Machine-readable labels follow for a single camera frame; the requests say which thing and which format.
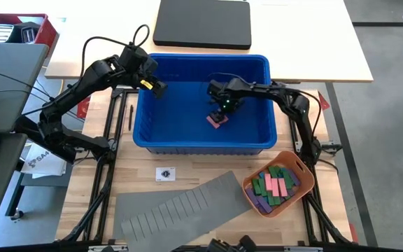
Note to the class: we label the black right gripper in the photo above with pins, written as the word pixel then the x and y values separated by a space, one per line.
pixel 226 96

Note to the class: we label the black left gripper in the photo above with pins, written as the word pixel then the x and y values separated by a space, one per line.
pixel 136 66

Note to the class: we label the pink wooden block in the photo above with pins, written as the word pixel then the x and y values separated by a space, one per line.
pixel 275 187
pixel 225 120
pixel 268 182
pixel 212 123
pixel 283 187

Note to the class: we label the large blue plastic bin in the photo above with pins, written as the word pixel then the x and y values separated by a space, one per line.
pixel 205 140

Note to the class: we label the teal wooden block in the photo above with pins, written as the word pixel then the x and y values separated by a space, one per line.
pixel 282 170
pixel 262 174

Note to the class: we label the green wooden block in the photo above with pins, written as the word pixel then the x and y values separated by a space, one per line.
pixel 271 199
pixel 287 179
pixel 256 186
pixel 273 171
pixel 263 187

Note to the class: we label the long grey slotted divider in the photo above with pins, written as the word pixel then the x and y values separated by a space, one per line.
pixel 194 213

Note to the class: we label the orange plastic basket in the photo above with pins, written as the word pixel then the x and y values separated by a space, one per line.
pixel 306 182

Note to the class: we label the short grey slotted divider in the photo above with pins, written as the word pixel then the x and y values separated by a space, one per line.
pixel 135 206

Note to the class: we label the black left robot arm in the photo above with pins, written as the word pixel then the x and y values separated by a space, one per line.
pixel 82 84

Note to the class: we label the small yellow tag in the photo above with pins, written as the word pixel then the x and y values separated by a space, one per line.
pixel 146 84

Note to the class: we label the black rectangular pad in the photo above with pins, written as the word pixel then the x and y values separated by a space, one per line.
pixel 201 22

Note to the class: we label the white card with black logo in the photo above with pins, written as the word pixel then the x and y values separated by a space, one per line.
pixel 165 174

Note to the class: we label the light wooden table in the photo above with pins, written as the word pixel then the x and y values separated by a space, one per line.
pixel 292 42

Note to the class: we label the red plastic crate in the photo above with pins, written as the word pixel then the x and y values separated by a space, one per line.
pixel 45 33

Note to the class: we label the white printed paper sheet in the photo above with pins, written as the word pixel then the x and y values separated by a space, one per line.
pixel 44 166

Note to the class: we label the black support beam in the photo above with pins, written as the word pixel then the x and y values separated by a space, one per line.
pixel 23 127

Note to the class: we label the black toaster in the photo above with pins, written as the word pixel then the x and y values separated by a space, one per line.
pixel 28 33

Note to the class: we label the silver ribbed metal appliance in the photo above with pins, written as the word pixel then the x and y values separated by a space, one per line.
pixel 2 33

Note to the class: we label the silver aluminium bracket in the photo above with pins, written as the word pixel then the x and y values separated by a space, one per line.
pixel 107 248
pixel 303 249

